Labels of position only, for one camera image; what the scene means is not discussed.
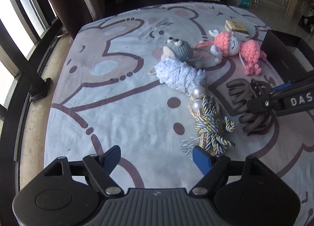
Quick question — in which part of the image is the gold blue tassel rope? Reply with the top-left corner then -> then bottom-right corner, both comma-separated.
180,85 -> 236,161

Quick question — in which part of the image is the pink crochet doll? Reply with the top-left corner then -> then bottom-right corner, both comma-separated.
194,30 -> 267,76

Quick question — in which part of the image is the yellow tissue pack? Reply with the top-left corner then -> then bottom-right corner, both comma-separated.
225,20 -> 250,37

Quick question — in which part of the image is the light blue lace bundle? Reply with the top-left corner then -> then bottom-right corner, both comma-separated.
148,58 -> 206,96

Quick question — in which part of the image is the grey crochet creature toy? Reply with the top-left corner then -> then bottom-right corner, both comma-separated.
161,37 -> 202,68

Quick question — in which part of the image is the black open box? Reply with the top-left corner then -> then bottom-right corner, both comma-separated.
261,30 -> 313,85

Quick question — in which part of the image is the cartoon print bed sheet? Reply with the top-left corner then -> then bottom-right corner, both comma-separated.
44,2 -> 313,225

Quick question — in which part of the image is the dark window railing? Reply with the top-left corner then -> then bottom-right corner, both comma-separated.
0,0 -> 66,163

